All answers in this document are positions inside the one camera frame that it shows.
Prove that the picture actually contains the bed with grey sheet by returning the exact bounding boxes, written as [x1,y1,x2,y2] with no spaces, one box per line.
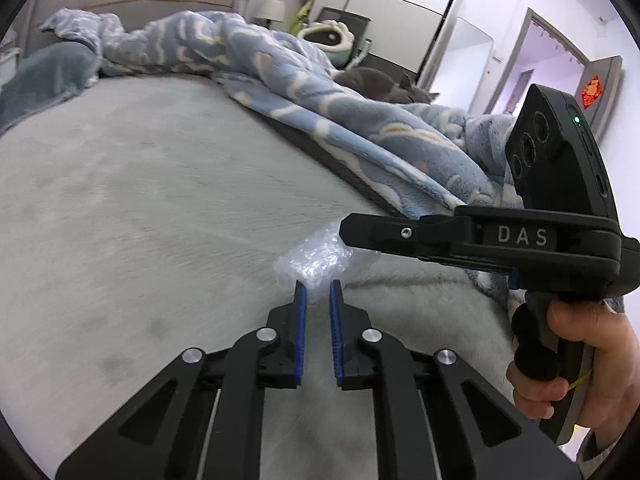
[0,72,521,480]

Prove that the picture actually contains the grey cat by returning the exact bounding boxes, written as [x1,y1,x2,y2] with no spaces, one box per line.
[334,66,441,106]

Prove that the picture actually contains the dark grey cabinet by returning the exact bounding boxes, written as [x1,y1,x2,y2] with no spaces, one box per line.
[320,6,372,68]

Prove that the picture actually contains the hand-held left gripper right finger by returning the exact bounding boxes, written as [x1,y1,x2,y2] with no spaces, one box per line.
[329,279,583,480]

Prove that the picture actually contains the teal pillow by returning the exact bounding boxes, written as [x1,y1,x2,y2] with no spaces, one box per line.
[0,40,101,133]

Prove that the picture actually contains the blue patterned blanket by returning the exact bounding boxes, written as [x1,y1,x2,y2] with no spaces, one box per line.
[40,7,531,311]

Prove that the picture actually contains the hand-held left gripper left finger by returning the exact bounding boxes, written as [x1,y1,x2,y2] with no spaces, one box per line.
[55,280,308,480]

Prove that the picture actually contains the person's right forearm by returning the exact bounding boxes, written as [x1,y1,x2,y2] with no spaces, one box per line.
[575,420,636,468]

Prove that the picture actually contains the person's right hand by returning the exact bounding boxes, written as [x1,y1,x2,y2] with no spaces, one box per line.
[506,301,640,432]

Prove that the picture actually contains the white wardrobe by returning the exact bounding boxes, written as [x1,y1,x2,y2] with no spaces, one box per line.
[287,0,468,91]

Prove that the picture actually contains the grey door frame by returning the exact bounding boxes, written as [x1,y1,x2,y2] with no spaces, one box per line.
[482,7,591,116]

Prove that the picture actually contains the white ring pet bed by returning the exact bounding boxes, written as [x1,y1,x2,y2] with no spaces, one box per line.
[297,19,357,68]

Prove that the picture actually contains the clear bubble wrap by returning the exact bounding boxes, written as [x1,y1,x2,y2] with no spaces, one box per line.
[274,221,368,307]

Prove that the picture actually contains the red door decoration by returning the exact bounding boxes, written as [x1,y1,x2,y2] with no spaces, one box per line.
[580,75,603,108]

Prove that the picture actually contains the grey open door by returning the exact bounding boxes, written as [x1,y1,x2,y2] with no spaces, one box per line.
[575,55,623,141]

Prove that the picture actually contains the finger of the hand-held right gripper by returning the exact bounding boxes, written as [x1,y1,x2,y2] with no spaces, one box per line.
[339,212,473,263]

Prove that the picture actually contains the bedside lamp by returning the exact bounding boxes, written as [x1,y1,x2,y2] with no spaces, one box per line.
[256,0,287,31]

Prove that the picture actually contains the yellow green toy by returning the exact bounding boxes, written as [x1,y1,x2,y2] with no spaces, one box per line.
[292,0,313,36]

